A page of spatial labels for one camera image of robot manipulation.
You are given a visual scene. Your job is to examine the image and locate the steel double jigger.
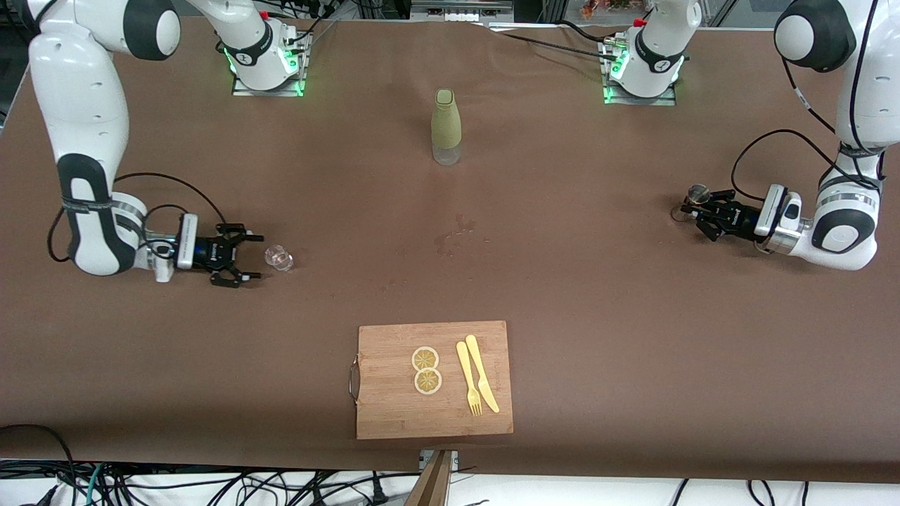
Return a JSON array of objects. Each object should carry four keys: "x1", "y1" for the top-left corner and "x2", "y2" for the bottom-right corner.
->
[{"x1": 678, "y1": 183, "x2": 712, "y2": 225}]

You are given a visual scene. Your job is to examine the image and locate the brown table cover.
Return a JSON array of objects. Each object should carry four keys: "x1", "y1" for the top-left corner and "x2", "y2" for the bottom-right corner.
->
[{"x1": 0, "y1": 13, "x2": 900, "y2": 485}]

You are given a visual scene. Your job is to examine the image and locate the green sleeved glass bottle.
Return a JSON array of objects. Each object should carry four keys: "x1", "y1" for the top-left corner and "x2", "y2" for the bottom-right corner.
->
[{"x1": 430, "y1": 88, "x2": 463, "y2": 167}]

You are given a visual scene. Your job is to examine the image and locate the wooden cutting board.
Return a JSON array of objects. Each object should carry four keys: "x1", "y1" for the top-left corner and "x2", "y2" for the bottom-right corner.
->
[{"x1": 349, "y1": 320, "x2": 515, "y2": 441}]

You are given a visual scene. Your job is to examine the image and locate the yellow plastic fork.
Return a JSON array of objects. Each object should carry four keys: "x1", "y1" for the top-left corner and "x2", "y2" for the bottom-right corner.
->
[{"x1": 456, "y1": 341, "x2": 484, "y2": 417}]

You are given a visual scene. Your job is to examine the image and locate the yellow plastic knife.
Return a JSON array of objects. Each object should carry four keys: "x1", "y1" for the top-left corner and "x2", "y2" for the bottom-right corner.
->
[{"x1": 465, "y1": 335, "x2": 501, "y2": 414}]

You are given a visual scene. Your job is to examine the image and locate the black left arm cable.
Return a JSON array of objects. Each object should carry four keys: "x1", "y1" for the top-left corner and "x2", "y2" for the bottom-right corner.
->
[{"x1": 730, "y1": 0, "x2": 885, "y2": 212}]

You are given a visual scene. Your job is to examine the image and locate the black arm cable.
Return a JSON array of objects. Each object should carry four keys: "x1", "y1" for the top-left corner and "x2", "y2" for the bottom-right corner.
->
[
  {"x1": 46, "y1": 171, "x2": 228, "y2": 264},
  {"x1": 730, "y1": 0, "x2": 885, "y2": 212}
]

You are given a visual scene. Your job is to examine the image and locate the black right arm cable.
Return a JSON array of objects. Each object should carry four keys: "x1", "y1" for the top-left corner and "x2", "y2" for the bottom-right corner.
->
[{"x1": 46, "y1": 171, "x2": 228, "y2": 264}]

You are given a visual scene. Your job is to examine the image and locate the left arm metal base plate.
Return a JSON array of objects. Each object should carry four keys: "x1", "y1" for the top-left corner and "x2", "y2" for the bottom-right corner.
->
[{"x1": 600, "y1": 37, "x2": 680, "y2": 107}]

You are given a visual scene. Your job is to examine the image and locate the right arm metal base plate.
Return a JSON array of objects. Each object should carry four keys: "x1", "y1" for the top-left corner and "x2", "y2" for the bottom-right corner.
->
[{"x1": 231, "y1": 30, "x2": 311, "y2": 98}]

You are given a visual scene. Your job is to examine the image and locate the black cable on table cover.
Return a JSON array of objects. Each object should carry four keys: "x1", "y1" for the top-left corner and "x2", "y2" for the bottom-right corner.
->
[{"x1": 489, "y1": 20, "x2": 619, "y2": 58}]

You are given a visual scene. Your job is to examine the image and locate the black looped cable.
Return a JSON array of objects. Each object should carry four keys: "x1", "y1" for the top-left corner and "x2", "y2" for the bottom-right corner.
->
[{"x1": 0, "y1": 424, "x2": 79, "y2": 506}]

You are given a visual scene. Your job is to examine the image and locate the teal cable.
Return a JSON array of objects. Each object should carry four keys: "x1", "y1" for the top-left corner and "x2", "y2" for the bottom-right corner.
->
[{"x1": 83, "y1": 462, "x2": 108, "y2": 506}]

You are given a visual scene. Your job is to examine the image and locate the wooden post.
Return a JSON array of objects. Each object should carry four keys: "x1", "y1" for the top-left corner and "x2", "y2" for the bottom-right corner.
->
[{"x1": 404, "y1": 450, "x2": 454, "y2": 506}]

